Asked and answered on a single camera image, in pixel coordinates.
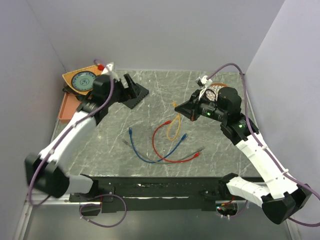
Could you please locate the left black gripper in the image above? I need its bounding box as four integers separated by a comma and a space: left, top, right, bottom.
105, 73, 142, 107

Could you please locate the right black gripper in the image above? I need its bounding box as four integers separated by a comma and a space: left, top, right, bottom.
175, 89, 227, 123

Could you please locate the black network switch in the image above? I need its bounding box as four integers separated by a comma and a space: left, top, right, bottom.
123, 83, 150, 110

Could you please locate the yellow ethernet cable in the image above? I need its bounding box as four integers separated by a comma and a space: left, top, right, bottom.
166, 101, 182, 142

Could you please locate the red ethernet cable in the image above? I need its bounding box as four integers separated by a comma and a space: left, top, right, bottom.
151, 120, 202, 164

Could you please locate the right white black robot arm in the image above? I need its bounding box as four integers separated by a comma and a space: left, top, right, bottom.
174, 87, 312, 225

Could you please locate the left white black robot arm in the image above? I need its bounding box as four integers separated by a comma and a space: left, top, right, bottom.
24, 73, 149, 201

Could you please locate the floral patterned ceramic plate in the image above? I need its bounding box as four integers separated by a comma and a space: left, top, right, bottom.
205, 82, 228, 102

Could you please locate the blue green ceramic plate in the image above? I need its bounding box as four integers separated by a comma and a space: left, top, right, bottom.
71, 71, 96, 92

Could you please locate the dark bowl under basket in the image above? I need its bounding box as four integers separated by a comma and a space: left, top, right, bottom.
62, 84, 84, 102

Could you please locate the pink plastic tray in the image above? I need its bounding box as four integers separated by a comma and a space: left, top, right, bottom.
58, 92, 81, 124

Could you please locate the orange woven basket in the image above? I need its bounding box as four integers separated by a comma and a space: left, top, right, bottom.
62, 65, 102, 96

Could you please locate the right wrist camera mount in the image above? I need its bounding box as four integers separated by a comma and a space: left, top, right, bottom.
196, 75, 213, 101

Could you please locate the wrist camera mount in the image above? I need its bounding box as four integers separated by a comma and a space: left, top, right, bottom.
97, 62, 120, 81
196, 75, 213, 101

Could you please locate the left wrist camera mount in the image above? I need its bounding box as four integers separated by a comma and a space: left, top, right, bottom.
97, 62, 120, 81

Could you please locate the blue ethernet cable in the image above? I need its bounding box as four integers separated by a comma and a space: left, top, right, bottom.
128, 127, 188, 164

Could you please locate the grey ethernet cable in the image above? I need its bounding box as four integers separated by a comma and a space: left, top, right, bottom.
121, 139, 206, 163

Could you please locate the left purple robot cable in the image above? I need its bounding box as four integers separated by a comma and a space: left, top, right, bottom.
27, 59, 127, 228

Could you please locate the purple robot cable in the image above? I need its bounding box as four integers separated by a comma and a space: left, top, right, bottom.
207, 62, 320, 228
27, 59, 127, 228

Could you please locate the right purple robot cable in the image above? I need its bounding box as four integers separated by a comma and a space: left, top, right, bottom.
207, 62, 320, 228

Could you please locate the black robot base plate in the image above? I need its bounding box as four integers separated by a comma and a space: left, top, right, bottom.
67, 176, 277, 214

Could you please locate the aluminium rail frame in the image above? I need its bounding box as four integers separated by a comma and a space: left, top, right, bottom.
12, 72, 301, 240

